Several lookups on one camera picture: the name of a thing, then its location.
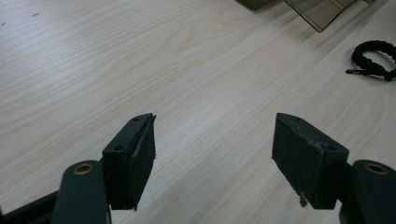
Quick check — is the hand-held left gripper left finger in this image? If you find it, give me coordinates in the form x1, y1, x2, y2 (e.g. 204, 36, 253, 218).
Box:
102, 112, 157, 212

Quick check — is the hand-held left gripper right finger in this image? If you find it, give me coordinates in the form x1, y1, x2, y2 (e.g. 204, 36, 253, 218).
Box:
271, 112, 350, 210

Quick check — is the clear tinted plastic box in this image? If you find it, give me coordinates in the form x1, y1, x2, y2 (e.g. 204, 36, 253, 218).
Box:
235, 0, 376, 34

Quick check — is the black braided bracelet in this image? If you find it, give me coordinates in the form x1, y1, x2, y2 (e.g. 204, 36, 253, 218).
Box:
345, 39, 396, 82

